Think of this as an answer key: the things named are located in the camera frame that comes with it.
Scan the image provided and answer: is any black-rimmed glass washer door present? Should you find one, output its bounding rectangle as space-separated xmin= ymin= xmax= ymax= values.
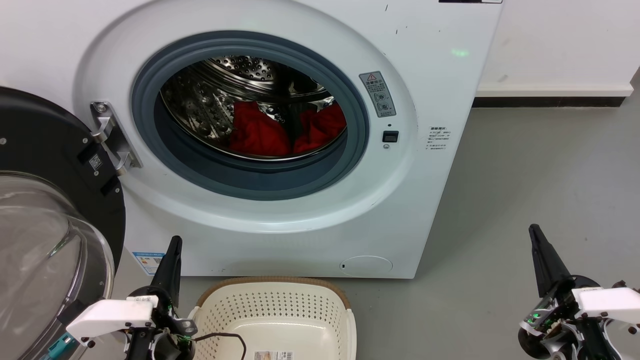
xmin=0 ymin=86 xmax=127 ymax=360

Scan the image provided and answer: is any round drain filter cover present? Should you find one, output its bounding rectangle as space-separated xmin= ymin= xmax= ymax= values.
xmin=339 ymin=255 xmax=394 ymax=277

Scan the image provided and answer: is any blue energy label sticker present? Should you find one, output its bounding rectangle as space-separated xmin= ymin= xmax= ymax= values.
xmin=132 ymin=251 xmax=166 ymax=276

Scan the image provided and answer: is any red garment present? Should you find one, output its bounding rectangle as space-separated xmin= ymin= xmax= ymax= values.
xmin=229 ymin=100 xmax=348 ymax=159

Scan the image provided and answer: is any small black text sticker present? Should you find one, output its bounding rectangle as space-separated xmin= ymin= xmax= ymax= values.
xmin=426 ymin=126 xmax=451 ymax=152

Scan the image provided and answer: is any steel washing machine drum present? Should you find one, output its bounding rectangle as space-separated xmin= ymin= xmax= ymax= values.
xmin=160 ymin=55 xmax=348 ymax=162

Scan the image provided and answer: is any white front-load washing machine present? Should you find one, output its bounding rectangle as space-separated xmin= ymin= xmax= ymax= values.
xmin=0 ymin=0 xmax=504 ymax=280

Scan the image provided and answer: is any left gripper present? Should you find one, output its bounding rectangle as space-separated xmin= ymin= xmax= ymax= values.
xmin=125 ymin=236 xmax=198 ymax=360

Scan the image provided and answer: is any black wall baseboard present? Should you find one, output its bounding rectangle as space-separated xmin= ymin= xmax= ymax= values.
xmin=472 ymin=96 xmax=627 ymax=109

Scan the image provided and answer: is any silver door hinge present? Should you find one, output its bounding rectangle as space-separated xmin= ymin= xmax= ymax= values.
xmin=90 ymin=101 xmax=144 ymax=177

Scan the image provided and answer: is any cream perforated laundry basket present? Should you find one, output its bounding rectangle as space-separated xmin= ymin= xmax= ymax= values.
xmin=187 ymin=276 xmax=358 ymax=360

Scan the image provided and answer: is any grey warning sticker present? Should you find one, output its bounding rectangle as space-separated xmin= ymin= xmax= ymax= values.
xmin=359 ymin=71 xmax=397 ymax=119

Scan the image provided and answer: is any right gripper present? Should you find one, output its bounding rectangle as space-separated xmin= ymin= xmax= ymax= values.
xmin=518 ymin=223 xmax=623 ymax=360

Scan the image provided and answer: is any thin black cable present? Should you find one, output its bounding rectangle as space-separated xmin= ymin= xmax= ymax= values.
xmin=192 ymin=332 xmax=248 ymax=360

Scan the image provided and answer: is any grey rubber door gasket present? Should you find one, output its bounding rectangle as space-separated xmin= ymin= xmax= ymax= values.
xmin=131 ymin=31 xmax=371 ymax=202

